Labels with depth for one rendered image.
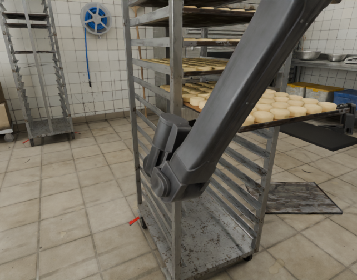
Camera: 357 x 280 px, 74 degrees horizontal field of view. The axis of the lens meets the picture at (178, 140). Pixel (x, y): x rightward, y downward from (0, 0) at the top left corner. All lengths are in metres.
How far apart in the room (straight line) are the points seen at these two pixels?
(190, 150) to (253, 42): 0.17
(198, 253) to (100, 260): 0.57
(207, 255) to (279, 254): 0.49
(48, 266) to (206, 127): 1.41
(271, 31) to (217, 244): 1.20
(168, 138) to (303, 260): 1.35
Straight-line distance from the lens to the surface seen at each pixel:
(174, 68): 0.74
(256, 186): 1.21
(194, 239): 1.40
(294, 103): 0.79
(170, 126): 0.42
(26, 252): 1.78
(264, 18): 0.32
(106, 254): 1.59
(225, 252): 1.36
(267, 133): 1.08
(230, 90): 0.32
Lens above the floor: 1.14
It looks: 22 degrees down
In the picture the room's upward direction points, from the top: straight up
